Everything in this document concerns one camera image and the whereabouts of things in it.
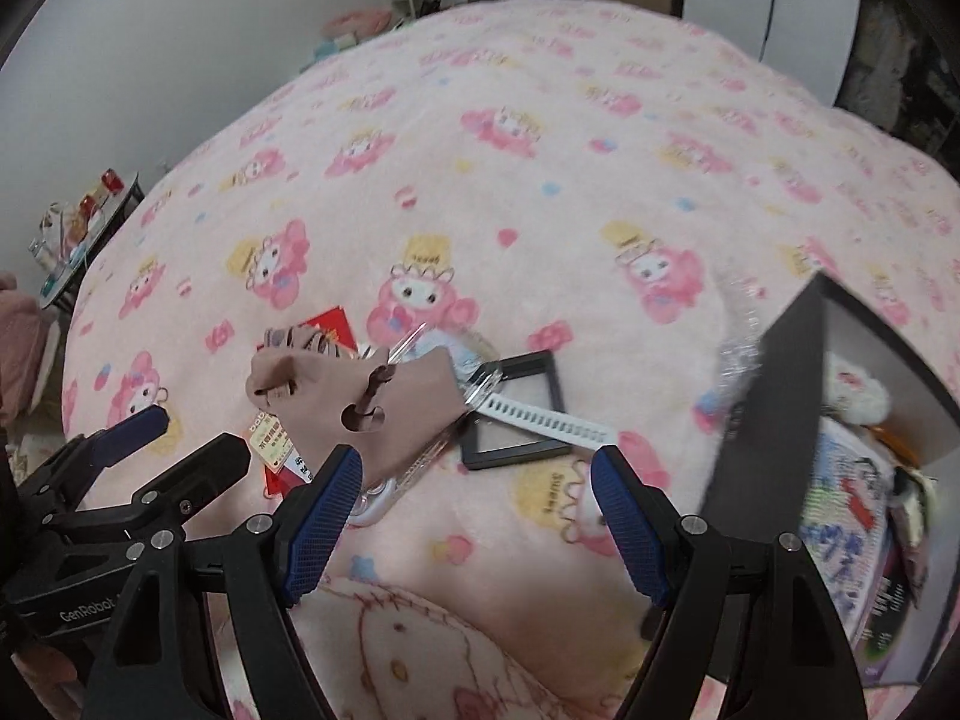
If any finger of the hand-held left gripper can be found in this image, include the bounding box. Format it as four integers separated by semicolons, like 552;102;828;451
41;433;252;542
15;405;172;512

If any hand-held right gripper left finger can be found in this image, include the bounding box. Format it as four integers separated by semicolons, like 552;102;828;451
81;444;366;720

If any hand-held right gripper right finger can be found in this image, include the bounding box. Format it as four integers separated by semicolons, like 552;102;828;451
590;444;863;720

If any dusty pink cloth garment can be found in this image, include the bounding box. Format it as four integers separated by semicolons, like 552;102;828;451
244;326;470;482

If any dark grey box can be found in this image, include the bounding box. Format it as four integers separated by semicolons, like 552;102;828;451
697;270;960;698

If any pile of pastel plush items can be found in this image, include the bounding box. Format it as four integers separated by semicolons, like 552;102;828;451
311;9;395;65

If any person's left hand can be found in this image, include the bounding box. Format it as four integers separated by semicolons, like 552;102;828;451
11;643;80;706

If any pink fluffy cloth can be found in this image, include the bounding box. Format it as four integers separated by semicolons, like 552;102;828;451
0;274;65;410

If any dark side table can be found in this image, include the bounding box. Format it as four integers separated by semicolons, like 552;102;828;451
34;171;147;312

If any printed comic book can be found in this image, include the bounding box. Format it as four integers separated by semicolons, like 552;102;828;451
799;420;925;661

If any white plush toy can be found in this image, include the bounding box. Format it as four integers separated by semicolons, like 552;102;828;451
825;352;893;425

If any pink printed blanket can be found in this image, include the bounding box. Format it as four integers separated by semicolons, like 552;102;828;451
60;0;960;720

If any dark cluttered cabinet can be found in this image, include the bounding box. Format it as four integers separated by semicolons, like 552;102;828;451
840;0;960;166

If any white wardrobe panel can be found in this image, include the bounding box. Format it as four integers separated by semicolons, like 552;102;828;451
757;0;863;110

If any black picture frame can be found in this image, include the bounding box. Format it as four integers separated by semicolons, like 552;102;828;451
454;349;575;473

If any white strap wristwatch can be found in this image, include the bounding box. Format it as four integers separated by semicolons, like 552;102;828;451
349;360;620;530

